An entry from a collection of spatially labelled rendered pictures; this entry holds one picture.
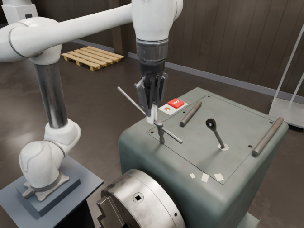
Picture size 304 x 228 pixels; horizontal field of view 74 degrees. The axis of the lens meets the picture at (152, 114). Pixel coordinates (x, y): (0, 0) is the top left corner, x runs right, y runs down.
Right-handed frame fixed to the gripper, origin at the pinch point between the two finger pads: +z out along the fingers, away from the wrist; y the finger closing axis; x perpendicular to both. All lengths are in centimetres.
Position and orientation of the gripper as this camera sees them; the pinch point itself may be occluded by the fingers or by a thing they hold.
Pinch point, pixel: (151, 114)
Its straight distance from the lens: 70.9
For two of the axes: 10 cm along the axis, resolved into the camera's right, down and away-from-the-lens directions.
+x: 7.0, 4.1, -5.8
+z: 0.0, 8.2, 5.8
